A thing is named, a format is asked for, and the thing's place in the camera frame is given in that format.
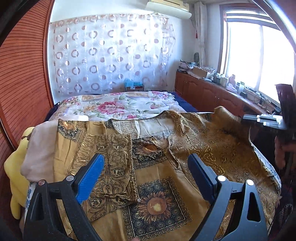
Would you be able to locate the wooden slatted wardrobe door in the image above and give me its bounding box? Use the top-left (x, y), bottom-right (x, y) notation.
top-left (0, 0), bottom-right (61, 232)

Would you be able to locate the stack of magazines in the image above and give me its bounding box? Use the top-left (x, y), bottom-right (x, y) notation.
top-left (178, 60), bottom-right (195, 73)

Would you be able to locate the blue floral white cloth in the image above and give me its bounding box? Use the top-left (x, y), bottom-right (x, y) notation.
top-left (24, 160), bottom-right (282, 209)

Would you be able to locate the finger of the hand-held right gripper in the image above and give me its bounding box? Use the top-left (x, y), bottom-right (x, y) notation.
top-left (242, 114), bottom-right (277, 121)
top-left (255, 117), bottom-right (287, 128)

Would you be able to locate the cardboard box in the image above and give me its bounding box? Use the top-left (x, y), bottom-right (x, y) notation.
top-left (188, 67), bottom-right (208, 79)

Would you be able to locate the person's right hand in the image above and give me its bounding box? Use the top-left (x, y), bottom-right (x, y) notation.
top-left (275, 136), bottom-right (288, 168)

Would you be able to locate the navy blue blanket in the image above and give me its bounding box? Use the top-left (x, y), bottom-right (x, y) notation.
top-left (170, 91), bottom-right (199, 113)

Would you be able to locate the golden paisley patterned shirt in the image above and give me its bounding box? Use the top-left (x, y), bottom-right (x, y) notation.
top-left (53, 106), bottom-right (281, 241)

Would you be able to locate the yellow cloth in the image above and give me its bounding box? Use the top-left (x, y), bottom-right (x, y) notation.
top-left (4, 127), bottom-right (35, 219)

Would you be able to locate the white air conditioner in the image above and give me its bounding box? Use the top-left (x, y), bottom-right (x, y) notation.
top-left (146, 0), bottom-right (192, 19)

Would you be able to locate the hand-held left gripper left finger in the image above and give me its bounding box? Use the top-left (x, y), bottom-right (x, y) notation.
top-left (23, 153), bottom-right (105, 241)

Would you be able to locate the window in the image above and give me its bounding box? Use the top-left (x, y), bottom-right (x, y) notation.
top-left (220, 5), bottom-right (296, 102)

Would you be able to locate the pink floral bed sheet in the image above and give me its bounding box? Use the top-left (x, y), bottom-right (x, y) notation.
top-left (50, 91), bottom-right (192, 122)

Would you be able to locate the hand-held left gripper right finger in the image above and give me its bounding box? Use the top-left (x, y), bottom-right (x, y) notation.
top-left (187, 153), bottom-right (269, 241)

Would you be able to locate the tangle of cables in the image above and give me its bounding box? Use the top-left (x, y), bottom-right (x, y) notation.
top-left (245, 88), bottom-right (279, 110)

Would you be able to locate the pale pink cloth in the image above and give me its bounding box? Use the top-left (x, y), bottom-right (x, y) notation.
top-left (20, 119), bottom-right (59, 182)

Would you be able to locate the sheer circle patterned curtain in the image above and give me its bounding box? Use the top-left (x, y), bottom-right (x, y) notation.
top-left (50, 13), bottom-right (176, 94)

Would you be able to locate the wooden cabinet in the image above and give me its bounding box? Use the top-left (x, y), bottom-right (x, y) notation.
top-left (174, 71), bottom-right (266, 118)

